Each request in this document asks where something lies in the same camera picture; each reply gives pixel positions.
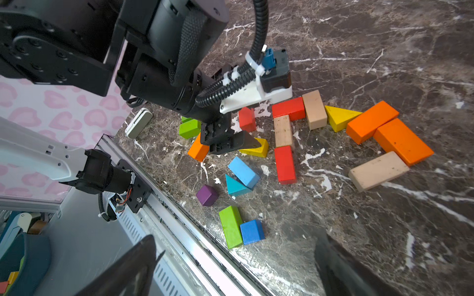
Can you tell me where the green block lower left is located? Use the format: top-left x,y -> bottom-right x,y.
178,119 -> 201,139

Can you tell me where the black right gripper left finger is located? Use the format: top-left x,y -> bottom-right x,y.
77,235 -> 165,296

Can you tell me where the yellow rectangular block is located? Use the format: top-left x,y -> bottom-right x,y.
239,138 -> 269,158

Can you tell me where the tan block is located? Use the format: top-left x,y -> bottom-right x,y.
274,115 -> 295,149
348,151 -> 409,192
302,90 -> 328,130

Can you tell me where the aluminium front rail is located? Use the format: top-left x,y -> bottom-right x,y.
97,135 -> 272,296

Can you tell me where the red block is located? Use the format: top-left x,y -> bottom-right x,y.
272,97 -> 306,122
238,107 -> 256,133
274,146 -> 297,185

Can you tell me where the teal triangle block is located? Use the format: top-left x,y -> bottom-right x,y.
225,175 -> 251,197

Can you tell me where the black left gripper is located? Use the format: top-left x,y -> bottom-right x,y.
116,51 -> 261,155

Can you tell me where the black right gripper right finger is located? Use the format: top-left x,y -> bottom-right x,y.
314,231 -> 400,296

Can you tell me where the blue small block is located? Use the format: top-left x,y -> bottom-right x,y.
240,220 -> 265,245

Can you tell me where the yellow triangle block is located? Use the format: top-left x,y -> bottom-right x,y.
325,106 -> 362,133

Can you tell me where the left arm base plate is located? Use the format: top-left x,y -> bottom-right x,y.
111,159 -> 153,214

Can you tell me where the purple small block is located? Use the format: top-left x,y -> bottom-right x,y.
196,185 -> 219,207

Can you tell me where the green block bottom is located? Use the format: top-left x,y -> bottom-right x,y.
219,206 -> 243,249

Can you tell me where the orange block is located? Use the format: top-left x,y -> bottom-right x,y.
374,118 -> 434,167
346,101 -> 399,144
188,133 -> 210,162

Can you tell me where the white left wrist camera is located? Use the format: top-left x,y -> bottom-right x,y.
220,48 -> 293,114

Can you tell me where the light blue block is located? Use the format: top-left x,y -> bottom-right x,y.
228,157 -> 260,189

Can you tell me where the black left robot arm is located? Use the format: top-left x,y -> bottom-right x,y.
1,1 -> 269,155

